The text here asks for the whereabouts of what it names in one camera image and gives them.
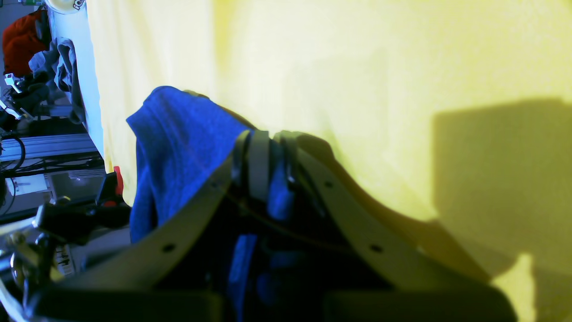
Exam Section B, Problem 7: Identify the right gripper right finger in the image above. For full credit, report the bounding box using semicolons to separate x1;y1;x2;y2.
273;131;516;322

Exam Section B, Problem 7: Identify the grey cloth pile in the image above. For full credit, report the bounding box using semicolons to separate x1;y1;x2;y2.
28;37;86;124

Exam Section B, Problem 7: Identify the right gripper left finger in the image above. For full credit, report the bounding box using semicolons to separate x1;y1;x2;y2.
27;130;270;322

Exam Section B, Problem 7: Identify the red clamp right top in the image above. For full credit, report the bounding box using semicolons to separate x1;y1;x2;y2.
95;166;131;214

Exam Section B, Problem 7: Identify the dark blue long-sleeve shirt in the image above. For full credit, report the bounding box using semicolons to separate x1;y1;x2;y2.
127;86;304;322

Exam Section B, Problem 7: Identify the clear tape dispenser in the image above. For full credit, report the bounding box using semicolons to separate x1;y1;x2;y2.
44;0;86;15

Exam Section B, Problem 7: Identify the yellow table cloth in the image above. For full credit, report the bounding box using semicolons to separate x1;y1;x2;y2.
86;0;572;322

